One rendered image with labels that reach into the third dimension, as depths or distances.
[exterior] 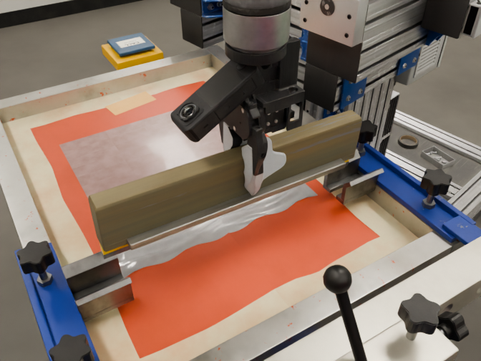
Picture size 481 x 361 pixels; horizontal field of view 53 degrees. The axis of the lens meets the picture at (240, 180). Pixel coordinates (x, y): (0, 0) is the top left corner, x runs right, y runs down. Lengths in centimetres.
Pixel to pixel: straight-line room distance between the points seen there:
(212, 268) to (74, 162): 38
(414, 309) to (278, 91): 29
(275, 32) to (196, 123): 13
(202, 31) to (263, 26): 84
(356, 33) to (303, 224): 39
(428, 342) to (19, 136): 85
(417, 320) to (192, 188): 30
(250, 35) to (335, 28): 47
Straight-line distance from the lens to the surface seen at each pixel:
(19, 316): 202
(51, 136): 107
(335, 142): 73
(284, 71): 60
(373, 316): 61
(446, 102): 322
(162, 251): 76
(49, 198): 91
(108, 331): 70
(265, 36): 54
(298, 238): 79
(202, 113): 56
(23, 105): 114
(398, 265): 73
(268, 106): 59
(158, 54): 136
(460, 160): 237
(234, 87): 56
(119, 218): 60
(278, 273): 74
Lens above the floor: 152
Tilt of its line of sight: 40 degrees down
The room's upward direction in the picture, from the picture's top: straight up
